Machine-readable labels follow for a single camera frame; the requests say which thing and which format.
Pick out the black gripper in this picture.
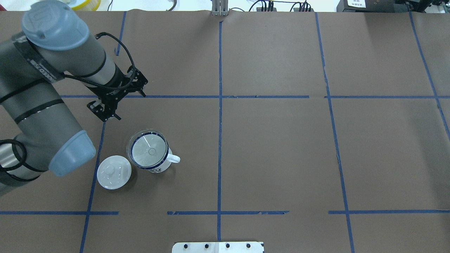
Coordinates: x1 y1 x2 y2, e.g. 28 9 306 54
102 67 136 97

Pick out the clear glass funnel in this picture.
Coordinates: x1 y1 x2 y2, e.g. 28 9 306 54
127 129 169 169

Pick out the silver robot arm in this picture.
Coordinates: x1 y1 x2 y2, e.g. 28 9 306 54
1 0 147 195

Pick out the white enamel mug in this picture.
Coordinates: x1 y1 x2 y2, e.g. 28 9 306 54
130 132 181 174

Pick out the white ceramic lid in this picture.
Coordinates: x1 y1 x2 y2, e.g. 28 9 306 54
96 155 132 190

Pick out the yellow tape roll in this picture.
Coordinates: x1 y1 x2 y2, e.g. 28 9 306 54
67 0 102 11

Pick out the black box with label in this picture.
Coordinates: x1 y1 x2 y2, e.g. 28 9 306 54
336 0 404 13

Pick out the black braided cable left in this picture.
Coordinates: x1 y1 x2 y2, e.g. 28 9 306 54
63 32 137 88

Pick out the aluminium frame post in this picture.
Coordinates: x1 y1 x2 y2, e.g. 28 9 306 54
211 0 229 17

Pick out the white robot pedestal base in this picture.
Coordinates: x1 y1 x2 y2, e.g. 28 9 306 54
172 241 265 253

